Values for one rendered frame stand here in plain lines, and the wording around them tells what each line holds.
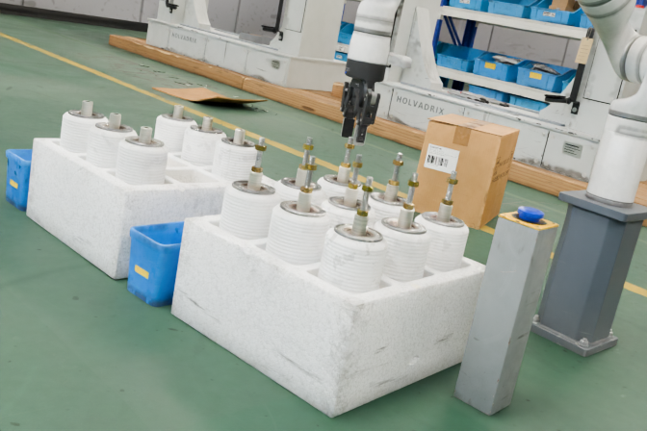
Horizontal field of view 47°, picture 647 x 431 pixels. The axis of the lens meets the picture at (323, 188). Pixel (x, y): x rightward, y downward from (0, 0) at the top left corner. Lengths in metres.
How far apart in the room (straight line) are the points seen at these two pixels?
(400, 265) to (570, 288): 0.51
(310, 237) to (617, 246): 0.66
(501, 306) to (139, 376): 0.56
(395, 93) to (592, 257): 2.39
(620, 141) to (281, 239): 0.72
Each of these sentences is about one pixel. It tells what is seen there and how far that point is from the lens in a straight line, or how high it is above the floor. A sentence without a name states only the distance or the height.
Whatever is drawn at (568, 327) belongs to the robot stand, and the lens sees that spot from 1.62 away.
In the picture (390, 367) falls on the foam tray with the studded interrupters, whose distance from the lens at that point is 1.20.
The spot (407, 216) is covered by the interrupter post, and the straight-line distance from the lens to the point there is 1.21.
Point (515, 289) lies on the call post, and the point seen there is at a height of 0.21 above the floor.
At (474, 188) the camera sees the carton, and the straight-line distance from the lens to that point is 2.35.
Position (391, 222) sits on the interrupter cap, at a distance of 1.23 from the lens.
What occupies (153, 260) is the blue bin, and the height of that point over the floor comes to 0.09.
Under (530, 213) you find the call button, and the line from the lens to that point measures 1.18.
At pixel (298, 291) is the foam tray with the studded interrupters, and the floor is 0.16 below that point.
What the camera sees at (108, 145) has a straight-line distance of 1.57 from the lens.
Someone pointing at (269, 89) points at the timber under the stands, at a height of 0.05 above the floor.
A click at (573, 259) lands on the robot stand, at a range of 1.59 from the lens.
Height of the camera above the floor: 0.57
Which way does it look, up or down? 13 degrees down
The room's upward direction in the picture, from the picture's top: 11 degrees clockwise
